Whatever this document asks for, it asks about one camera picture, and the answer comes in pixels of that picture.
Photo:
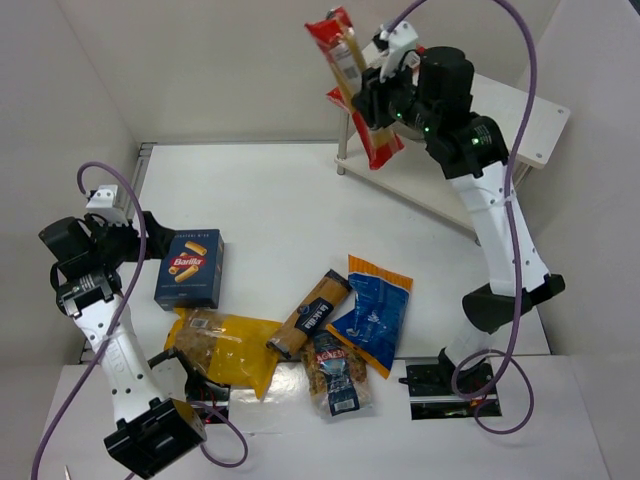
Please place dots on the blue Barilla pasta box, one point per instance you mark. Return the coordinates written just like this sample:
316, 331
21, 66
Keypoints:
190, 274

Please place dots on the yellow fusilli pasta bag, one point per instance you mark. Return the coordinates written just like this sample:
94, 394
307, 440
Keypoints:
227, 349

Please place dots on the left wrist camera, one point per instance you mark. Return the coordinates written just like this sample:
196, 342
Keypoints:
103, 202

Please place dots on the Agnesi fusilli pasta bag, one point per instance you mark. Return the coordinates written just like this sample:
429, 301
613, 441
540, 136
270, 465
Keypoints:
337, 376

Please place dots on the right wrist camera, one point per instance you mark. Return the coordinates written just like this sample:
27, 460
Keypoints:
394, 43

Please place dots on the white two-tier shelf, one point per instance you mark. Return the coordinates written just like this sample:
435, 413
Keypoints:
417, 178

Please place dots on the red spaghetti bag on shelf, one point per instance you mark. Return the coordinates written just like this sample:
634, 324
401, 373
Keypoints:
342, 99

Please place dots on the red spaghetti bag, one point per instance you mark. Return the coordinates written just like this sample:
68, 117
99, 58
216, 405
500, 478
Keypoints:
336, 39
342, 99

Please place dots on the blue orange pasta bag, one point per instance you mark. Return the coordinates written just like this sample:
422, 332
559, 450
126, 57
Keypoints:
373, 327

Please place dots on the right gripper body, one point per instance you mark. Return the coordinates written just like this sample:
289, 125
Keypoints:
377, 100

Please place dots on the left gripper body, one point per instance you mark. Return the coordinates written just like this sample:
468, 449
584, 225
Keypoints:
133, 240

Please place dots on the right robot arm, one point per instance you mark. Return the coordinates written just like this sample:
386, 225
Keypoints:
480, 172

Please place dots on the dark label spaghetti bag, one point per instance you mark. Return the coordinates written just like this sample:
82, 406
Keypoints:
328, 294

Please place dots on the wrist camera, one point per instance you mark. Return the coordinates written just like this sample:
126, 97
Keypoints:
103, 202
394, 43

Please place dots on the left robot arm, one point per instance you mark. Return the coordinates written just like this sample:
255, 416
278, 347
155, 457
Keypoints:
153, 429

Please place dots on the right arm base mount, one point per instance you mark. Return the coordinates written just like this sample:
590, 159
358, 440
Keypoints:
431, 396

